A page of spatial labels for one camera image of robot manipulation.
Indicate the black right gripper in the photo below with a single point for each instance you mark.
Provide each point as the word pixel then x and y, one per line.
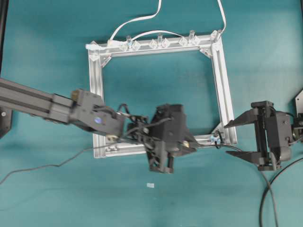
pixel 274 132

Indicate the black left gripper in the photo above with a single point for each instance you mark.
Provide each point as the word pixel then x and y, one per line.
pixel 168 137

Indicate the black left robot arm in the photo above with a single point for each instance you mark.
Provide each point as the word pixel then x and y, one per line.
pixel 83 109

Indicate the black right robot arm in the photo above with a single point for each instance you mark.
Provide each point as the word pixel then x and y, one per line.
pixel 297 130

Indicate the small clear tape piece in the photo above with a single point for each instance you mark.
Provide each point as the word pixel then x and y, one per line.
pixel 150 185

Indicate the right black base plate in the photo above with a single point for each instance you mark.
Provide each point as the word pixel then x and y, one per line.
pixel 299 104

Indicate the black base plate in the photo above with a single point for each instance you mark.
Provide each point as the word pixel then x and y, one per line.
pixel 5 121
pixel 299 104

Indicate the far aluminium standoff post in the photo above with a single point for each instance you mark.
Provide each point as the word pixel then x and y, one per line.
pixel 191 36

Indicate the aluminium standoff post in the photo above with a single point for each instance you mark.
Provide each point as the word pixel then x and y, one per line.
pixel 191 36
pixel 129 41
pixel 159 39

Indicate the aluminium extrusion frame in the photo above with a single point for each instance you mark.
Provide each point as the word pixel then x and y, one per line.
pixel 146 76

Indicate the middle aluminium standoff post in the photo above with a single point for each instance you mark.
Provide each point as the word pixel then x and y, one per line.
pixel 159 39

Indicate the near aluminium standoff post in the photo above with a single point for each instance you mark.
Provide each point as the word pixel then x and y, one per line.
pixel 129 41

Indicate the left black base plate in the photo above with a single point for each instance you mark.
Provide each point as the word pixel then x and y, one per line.
pixel 5 121

